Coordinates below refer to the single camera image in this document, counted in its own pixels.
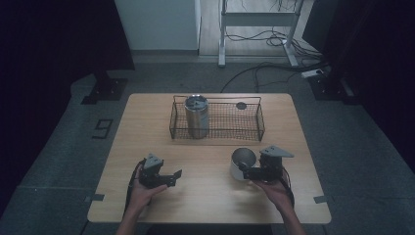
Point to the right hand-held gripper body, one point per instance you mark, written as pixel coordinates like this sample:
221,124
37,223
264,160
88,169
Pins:
272,164

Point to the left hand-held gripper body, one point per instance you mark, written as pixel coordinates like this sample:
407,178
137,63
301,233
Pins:
150,173

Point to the white mug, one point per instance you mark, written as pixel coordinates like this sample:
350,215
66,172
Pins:
239,163

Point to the stainless steel tumbler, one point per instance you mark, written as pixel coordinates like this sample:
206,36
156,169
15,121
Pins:
196,117

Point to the person's left hand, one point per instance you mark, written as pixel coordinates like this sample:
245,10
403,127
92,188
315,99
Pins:
143,196

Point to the person's right hand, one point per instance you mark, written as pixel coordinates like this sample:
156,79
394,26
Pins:
277,194

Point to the grey tape strip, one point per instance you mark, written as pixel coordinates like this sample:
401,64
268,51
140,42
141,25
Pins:
321,199
95,197

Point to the dark round disc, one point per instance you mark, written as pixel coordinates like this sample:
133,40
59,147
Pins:
241,105

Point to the black stand base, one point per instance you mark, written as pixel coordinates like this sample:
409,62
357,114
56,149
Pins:
329,87
106,88

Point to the white power strip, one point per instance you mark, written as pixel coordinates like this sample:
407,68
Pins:
313,72

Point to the dark curtain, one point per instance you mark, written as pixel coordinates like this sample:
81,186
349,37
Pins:
375,65
49,65

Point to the white cabinet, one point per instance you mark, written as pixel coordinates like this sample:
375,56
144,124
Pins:
160,24

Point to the white desk frame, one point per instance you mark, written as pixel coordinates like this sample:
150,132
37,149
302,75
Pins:
257,19

